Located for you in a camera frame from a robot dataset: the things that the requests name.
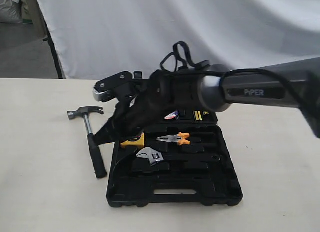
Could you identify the steel claw hammer black grip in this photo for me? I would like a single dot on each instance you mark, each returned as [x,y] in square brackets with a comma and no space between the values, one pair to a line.
[95,153]

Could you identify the long yellow black screwdriver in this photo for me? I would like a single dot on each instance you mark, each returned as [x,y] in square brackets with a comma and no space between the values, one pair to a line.
[198,115]

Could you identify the orange handled combination pliers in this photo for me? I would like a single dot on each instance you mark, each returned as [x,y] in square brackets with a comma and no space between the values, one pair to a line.
[179,139]

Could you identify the grey woven sack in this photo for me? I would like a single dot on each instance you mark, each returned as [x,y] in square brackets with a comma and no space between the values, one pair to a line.
[10,11]

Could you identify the yellow 2m measuring tape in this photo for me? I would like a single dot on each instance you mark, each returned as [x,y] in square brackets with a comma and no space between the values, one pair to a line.
[138,142]

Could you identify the black PVC electrical tape roll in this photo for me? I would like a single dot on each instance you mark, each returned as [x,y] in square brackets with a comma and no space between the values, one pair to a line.
[174,115]

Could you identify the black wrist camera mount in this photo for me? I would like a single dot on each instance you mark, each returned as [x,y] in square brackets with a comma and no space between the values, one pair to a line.
[120,86]

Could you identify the silver adjustable wrench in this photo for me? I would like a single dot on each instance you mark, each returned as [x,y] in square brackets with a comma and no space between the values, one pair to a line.
[151,155]

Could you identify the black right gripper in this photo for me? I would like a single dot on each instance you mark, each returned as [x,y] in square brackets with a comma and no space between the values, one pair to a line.
[152,104]

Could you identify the green printed bag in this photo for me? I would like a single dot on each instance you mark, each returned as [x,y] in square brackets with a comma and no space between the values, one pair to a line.
[25,12]

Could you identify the white backdrop cloth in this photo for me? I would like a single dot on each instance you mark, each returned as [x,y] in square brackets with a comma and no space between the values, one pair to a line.
[98,38]

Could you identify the black backdrop stand pole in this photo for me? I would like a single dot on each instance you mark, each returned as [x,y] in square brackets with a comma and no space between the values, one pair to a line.
[42,30]

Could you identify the black plastic tool case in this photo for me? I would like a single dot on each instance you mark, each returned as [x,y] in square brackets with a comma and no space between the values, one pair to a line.
[201,172]

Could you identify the black Piper right robot arm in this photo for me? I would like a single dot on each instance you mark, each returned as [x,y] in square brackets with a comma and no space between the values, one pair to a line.
[212,88]

